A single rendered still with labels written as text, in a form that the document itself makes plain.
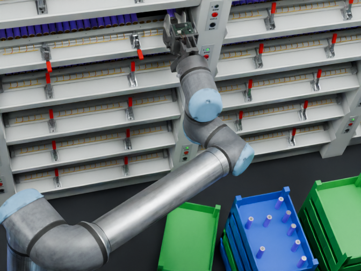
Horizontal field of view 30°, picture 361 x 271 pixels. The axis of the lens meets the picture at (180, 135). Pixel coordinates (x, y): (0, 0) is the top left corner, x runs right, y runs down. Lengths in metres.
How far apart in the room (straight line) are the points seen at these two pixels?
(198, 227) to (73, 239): 1.21
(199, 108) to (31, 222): 0.53
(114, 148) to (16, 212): 0.93
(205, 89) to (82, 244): 0.53
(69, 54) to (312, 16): 0.79
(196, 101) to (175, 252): 1.01
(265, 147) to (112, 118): 0.75
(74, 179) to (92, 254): 1.08
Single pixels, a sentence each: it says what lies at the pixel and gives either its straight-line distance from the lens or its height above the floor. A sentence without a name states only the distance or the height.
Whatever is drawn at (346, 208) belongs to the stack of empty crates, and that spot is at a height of 0.32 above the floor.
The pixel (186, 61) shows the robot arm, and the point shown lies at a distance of 1.85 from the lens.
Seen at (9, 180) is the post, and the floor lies 0.27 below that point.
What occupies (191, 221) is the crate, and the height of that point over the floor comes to 0.00.
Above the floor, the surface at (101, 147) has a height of 0.33.
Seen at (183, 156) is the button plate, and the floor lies 0.22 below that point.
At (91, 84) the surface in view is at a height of 0.71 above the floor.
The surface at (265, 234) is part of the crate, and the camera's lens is 2.39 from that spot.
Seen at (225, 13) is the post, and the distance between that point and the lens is 2.02.
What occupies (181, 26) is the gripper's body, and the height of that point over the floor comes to 1.03.
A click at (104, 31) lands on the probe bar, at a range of 2.03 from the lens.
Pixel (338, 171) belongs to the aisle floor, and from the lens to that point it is 3.00.
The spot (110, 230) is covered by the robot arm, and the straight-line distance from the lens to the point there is 1.61.
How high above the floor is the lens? 2.42
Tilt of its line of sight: 55 degrees down
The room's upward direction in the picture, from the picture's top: 11 degrees clockwise
